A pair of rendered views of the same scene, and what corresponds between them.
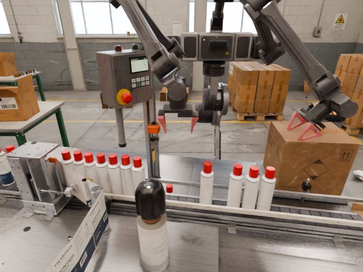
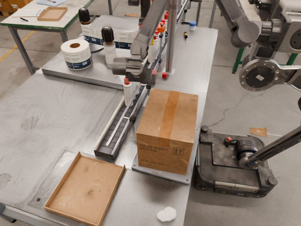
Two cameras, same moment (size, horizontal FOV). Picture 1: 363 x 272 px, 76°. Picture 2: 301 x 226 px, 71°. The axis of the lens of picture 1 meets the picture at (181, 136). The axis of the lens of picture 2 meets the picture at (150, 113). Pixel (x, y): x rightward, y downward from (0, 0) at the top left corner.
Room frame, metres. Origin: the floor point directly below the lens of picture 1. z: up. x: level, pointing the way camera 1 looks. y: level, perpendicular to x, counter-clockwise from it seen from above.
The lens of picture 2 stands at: (0.97, -1.28, 1.82)
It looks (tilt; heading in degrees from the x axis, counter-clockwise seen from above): 46 degrees down; 97
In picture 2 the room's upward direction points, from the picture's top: straight up
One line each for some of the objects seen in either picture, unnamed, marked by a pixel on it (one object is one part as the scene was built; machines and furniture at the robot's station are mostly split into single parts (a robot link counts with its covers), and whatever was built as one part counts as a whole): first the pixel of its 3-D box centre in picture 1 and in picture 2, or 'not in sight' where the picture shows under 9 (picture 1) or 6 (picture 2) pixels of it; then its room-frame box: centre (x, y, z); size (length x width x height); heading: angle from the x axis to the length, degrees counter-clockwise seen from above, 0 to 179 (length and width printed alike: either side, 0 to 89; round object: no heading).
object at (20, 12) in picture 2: not in sight; (26, 13); (-0.81, 1.08, 0.81); 0.38 x 0.36 x 0.02; 89
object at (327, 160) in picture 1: (303, 155); (168, 131); (0.97, -0.60, 0.99); 0.30 x 0.24 x 0.27; 85
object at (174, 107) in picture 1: (177, 102); (145, 12); (0.77, 0.01, 1.32); 0.10 x 0.07 x 0.07; 89
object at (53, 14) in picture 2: not in sight; (53, 13); (-0.50, 1.12, 0.82); 0.34 x 0.24 x 0.03; 95
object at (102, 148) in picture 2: (155, 203); (149, 68); (0.78, 0.11, 0.86); 1.65 x 0.08 x 0.04; 81
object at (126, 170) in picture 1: (127, 177); (154, 46); (0.80, 0.23, 0.98); 0.05 x 0.05 x 0.20
